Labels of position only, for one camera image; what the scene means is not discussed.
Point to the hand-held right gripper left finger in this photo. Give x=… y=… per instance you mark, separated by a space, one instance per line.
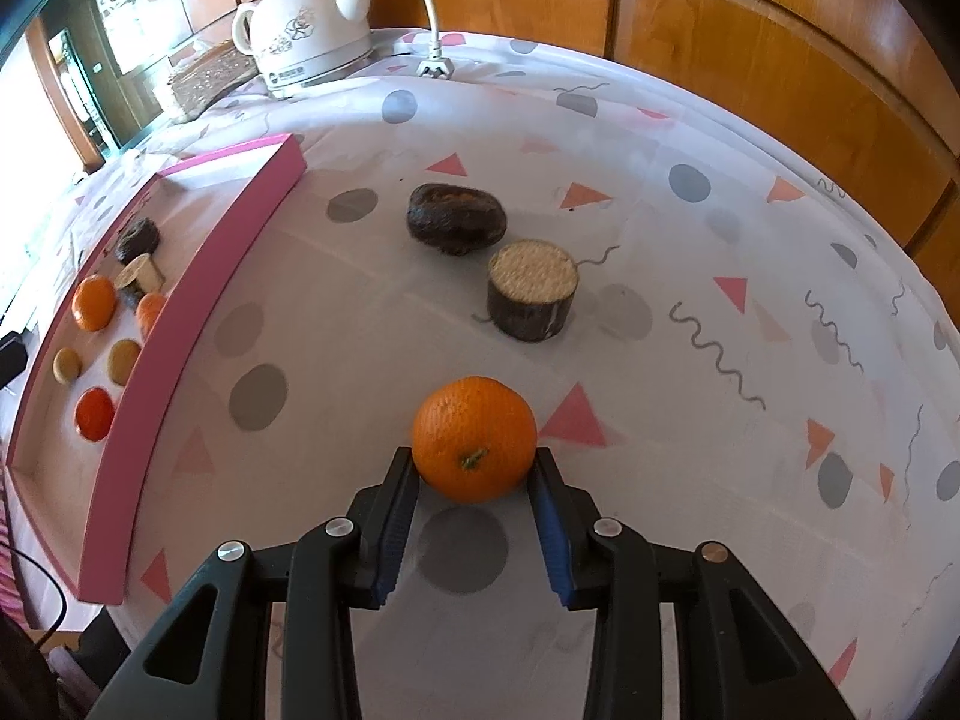
x=394 y=532

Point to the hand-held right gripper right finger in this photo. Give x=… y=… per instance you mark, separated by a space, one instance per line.
x=547 y=532

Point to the orange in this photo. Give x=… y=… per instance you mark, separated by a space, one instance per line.
x=474 y=439
x=94 y=302

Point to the small yellow round fruit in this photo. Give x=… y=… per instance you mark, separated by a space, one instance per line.
x=124 y=358
x=66 y=364

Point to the small red-orange fruit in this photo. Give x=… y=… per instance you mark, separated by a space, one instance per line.
x=94 y=412

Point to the pink-rimmed shallow box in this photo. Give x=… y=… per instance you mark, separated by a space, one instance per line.
x=202 y=270

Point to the small carrot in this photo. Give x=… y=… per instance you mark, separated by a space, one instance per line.
x=150 y=311

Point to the dark-skinned cut cylinder piece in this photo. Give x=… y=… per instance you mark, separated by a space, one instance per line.
x=532 y=289
x=142 y=275

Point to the patterned white tablecloth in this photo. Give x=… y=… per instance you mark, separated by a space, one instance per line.
x=750 y=465

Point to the dark brown oval fruit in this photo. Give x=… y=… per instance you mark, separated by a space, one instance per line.
x=456 y=219

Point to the pink striped cloth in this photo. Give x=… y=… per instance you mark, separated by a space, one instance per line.
x=7 y=555

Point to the dark brown round fruit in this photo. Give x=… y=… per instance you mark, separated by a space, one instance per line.
x=139 y=238

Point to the silver kettle base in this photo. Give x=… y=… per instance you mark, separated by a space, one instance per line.
x=315 y=84

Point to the woven tissue box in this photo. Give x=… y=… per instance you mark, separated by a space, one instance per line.
x=210 y=79

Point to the white ceramic electric kettle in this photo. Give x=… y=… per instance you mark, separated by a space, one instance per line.
x=300 y=15

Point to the wooden door with glass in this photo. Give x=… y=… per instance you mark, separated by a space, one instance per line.
x=75 y=90

